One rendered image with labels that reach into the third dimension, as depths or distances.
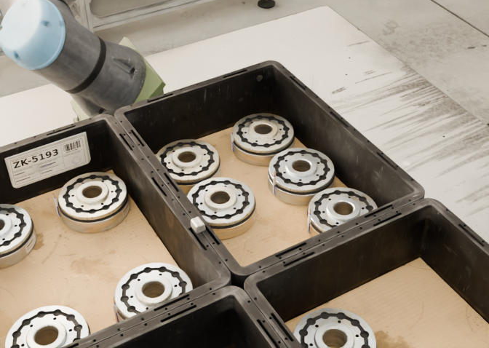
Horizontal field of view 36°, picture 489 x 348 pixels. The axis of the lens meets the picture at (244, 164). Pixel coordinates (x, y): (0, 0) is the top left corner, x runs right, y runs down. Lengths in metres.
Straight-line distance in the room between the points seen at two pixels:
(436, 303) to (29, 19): 0.79
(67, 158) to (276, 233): 0.34
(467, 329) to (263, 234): 0.31
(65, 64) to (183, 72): 0.42
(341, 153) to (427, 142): 0.37
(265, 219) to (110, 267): 0.24
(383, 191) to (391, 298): 0.16
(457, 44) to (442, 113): 1.66
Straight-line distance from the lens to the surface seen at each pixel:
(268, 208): 1.13
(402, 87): 1.64
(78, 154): 1.18
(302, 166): 1.17
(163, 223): 1.05
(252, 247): 1.07
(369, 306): 1.01
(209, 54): 1.73
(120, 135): 1.14
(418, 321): 1.01
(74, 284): 1.05
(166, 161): 1.17
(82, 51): 1.32
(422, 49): 3.16
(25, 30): 1.31
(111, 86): 1.36
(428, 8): 3.48
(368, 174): 1.11
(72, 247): 1.10
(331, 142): 1.17
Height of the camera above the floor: 1.60
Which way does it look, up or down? 40 degrees down
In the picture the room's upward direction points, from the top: 1 degrees counter-clockwise
